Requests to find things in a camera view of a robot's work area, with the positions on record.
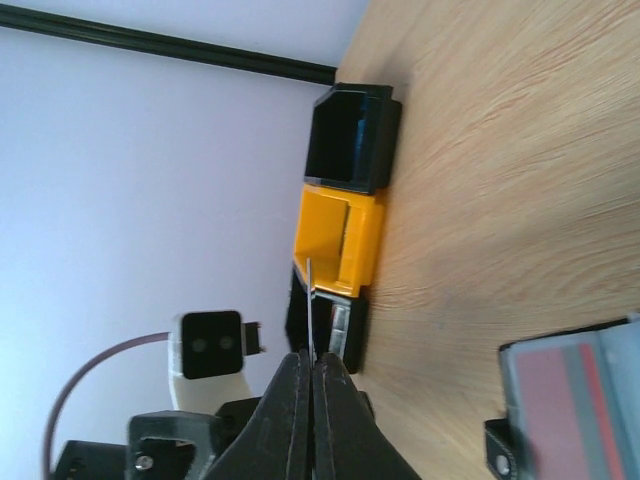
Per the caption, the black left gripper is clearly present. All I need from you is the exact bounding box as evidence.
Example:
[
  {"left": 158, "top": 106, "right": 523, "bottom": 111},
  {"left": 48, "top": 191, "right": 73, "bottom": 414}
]
[{"left": 49, "top": 397, "right": 259, "bottom": 479}]

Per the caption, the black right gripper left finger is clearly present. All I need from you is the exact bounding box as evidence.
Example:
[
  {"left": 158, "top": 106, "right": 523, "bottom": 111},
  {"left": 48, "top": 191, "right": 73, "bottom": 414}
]
[{"left": 206, "top": 350, "right": 311, "bottom": 480}]

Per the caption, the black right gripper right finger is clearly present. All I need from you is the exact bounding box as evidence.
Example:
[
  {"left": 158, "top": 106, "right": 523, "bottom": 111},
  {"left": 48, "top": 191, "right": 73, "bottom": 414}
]
[{"left": 312, "top": 353, "right": 419, "bottom": 480}]

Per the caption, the black vip card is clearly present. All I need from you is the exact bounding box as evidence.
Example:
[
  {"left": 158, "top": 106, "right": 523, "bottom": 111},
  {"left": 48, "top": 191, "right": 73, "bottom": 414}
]
[
  {"left": 338, "top": 203, "right": 351, "bottom": 264},
  {"left": 306, "top": 257, "right": 317, "bottom": 480}
]

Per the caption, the black card holder wallet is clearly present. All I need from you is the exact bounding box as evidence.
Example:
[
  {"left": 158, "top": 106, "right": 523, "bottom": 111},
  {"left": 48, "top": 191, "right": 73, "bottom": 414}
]
[{"left": 484, "top": 312, "right": 639, "bottom": 479}]

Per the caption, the black VIP card in bin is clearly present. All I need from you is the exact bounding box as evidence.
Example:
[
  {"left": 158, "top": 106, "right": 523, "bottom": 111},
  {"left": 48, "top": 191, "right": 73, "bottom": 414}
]
[{"left": 338, "top": 203, "right": 351, "bottom": 264}]

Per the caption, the blue card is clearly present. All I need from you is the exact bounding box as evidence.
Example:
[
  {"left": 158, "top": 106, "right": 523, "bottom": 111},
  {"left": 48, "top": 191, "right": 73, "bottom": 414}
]
[{"left": 354, "top": 97, "right": 369, "bottom": 178}]

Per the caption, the black plastic bin near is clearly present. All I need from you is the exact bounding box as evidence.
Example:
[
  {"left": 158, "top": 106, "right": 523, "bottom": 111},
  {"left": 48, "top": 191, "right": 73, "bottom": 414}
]
[{"left": 285, "top": 267, "right": 369, "bottom": 374}]

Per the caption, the black plastic bin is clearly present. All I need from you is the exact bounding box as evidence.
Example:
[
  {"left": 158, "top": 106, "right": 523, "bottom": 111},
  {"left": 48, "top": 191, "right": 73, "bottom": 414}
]
[
  {"left": 304, "top": 83, "right": 402, "bottom": 196},
  {"left": 285, "top": 267, "right": 369, "bottom": 374}
]

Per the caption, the yellow plastic bin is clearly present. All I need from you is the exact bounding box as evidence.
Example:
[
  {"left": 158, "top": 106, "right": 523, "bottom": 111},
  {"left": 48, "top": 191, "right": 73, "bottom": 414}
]
[{"left": 293, "top": 184, "right": 386, "bottom": 298}]

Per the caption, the black plastic bin far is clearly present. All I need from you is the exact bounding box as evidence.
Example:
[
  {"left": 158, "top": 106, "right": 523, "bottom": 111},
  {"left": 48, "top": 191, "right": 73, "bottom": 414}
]
[{"left": 304, "top": 83, "right": 402, "bottom": 196}]

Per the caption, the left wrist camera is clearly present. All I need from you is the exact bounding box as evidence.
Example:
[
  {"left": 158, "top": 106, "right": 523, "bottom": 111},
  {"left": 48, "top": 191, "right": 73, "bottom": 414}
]
[{"left": 168, "top": 310, "right": 265, "bottom": 415}]

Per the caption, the black frame post left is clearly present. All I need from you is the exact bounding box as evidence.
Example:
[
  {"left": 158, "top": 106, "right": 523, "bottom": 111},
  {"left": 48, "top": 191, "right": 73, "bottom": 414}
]
[{"left": 1, "top": 4, "right": 337, "bottom": 85}]

